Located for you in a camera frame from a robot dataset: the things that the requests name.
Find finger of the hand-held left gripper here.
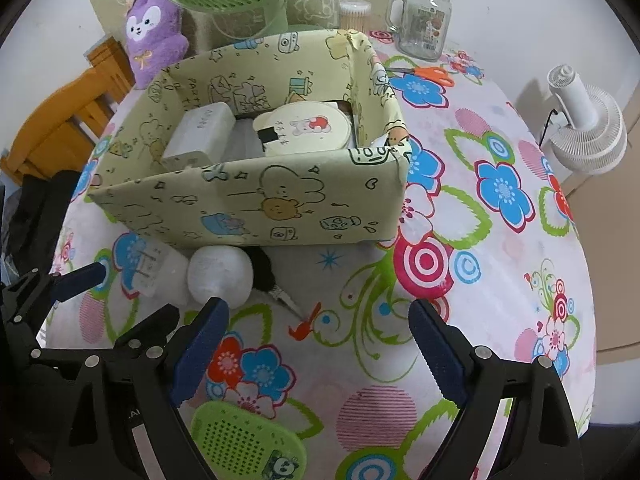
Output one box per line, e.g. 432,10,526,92
112,305,181,358
49,262,107,305

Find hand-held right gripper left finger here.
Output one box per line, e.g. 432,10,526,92
55,297,231,480

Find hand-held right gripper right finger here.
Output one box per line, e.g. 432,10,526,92
408,300,583,480

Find white plug adapter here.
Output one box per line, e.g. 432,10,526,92
131,239,193,306

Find white round ball object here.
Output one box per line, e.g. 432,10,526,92
186,246,254,306

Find green perforated case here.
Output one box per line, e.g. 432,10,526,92
191,400,308,480

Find small black handled tool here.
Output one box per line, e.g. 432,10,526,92
248,249,306,318

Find yellow cartoon print storage box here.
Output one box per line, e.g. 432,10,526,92
85,30,412,251

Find white charger block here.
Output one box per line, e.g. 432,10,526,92
161,102,237,171

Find cream round compact mirror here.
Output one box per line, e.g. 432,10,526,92
252,100,353,153

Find dark clothing pile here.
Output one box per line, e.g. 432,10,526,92
0,170,88,281

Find orange wooden chair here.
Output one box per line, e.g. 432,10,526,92
0,35,138,186

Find beige wooden door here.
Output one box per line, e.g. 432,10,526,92
555,85,640,356

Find purple plush toy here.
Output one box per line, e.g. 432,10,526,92
124,0,191,88

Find white standing fan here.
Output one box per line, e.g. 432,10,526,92
537,64,628,176

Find glass mug jar black lid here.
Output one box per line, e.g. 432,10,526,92
386,0,456,61

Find cotton swab jar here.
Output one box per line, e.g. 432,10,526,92
338,0,373,31

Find black fan cable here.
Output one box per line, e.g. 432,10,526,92
540,107,561,141

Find orange handled scissors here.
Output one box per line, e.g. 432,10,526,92
385,64,456,87

